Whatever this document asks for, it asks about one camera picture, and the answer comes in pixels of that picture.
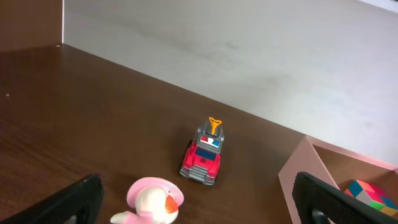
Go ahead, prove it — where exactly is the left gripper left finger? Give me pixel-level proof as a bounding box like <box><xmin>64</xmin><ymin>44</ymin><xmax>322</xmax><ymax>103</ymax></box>
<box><xmin>1</xmin><ymin>174</ymin><xmax>104</xmax><ymax>224</ymax></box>

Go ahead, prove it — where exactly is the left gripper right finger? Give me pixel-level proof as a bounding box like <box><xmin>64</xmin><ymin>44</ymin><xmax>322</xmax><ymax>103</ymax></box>
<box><xmin>292</xmin><ymin>172</ymin><xmax>397</xmax><ymax>224</ymax></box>

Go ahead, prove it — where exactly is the colourful puzzle cube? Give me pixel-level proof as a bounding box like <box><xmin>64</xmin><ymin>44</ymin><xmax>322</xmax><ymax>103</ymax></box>
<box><xmin>344</xmin><ymin>180</ymin><xmax>397</xmax><ymax>218</ymax></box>

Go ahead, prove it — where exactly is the white open cardboard box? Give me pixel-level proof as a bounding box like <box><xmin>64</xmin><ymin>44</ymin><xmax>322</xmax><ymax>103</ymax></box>
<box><xmin>278</xmin><ymin>136</ymin><xmax>397</xmax><ymax>224</ymax></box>

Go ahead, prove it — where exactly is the pink white duck toy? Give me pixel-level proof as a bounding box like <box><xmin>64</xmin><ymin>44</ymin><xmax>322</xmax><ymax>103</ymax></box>
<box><xmin>110</xmin><ymin>177</ymin><xmax>184</xmax><ymax>224</ymax></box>

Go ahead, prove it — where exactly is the red grey toy truck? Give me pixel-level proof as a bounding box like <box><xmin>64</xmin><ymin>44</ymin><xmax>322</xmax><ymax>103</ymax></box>
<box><xmin>180</xmin><ymin>117</ymin><xmax>224</xmax><ymax>185</ymax></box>

